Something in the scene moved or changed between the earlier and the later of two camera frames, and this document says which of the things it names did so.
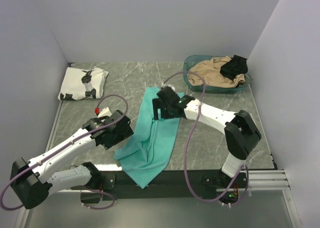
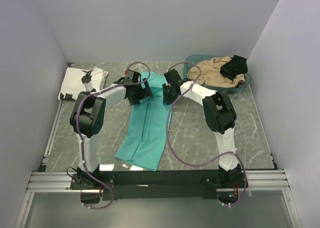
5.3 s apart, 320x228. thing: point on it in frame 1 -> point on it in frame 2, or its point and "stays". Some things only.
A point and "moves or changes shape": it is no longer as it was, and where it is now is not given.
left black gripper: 126,132 -> 145,93
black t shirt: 237,65 stays
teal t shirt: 150,153 moves or changes shape
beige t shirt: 208,73 stays
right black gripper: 158,103 -> 166,99
